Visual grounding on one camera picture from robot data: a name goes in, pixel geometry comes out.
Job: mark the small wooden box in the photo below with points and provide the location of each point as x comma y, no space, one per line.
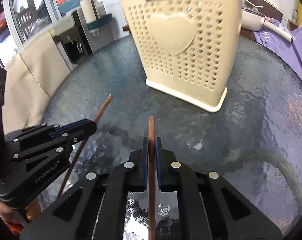
294,25

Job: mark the grey table frame tube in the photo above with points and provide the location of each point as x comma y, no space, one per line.
280,165

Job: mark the white rice cooker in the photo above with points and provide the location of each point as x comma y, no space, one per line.
265,0

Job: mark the brown wooden chopstick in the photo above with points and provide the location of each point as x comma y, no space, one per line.
151,205
102,111

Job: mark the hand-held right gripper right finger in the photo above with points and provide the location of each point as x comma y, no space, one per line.
158,165

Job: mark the person's left hand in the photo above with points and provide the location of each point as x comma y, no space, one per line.
3,212

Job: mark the white pan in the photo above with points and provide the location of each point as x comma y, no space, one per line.
253,22

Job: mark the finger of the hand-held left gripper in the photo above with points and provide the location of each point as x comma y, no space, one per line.
33,136
81,132

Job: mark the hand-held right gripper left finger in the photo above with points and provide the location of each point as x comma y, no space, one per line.
146,165

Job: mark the white rice paddle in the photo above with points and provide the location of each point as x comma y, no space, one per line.
252,3

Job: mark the cream plastic utensil holder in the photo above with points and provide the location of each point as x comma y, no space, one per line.
166,30

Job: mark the glass window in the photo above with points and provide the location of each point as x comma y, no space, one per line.
23,10

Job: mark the beige cloth cover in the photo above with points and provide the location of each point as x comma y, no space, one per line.
33,72

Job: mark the teal plastic holder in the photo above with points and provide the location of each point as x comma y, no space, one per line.
102,22

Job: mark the water dispenser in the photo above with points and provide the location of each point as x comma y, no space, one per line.
68,42

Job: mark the purple floral blanket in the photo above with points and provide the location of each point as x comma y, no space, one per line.
290,55

